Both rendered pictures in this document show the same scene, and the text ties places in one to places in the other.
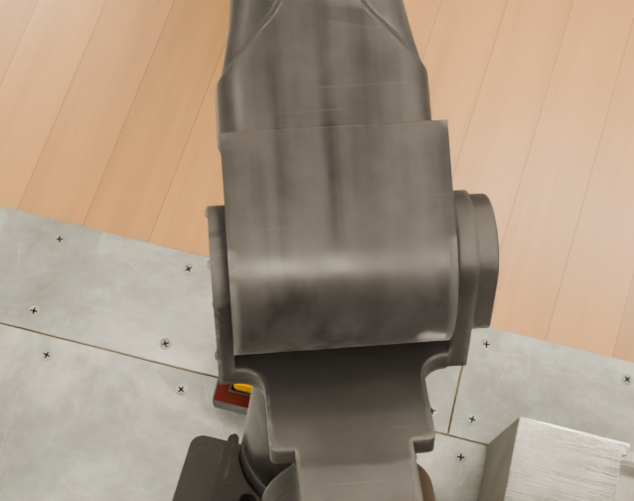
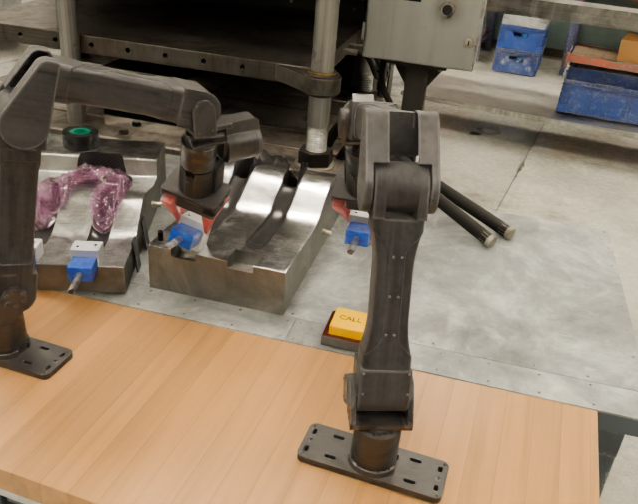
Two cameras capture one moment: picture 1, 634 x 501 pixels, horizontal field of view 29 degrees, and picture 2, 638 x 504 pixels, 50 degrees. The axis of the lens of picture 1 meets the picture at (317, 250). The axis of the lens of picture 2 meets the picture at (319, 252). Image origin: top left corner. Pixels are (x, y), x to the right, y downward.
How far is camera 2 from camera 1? 1.15 m
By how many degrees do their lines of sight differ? 79
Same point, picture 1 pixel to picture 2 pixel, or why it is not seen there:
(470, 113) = (275, 396)
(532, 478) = (283, 263)
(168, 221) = not seen: hidden behind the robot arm
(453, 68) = (281, 411)
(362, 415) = not seen: hidden behind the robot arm
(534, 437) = (281, 269)
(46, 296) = (437, 356)
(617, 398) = (236, 321)
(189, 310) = not seen: hidden behind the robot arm
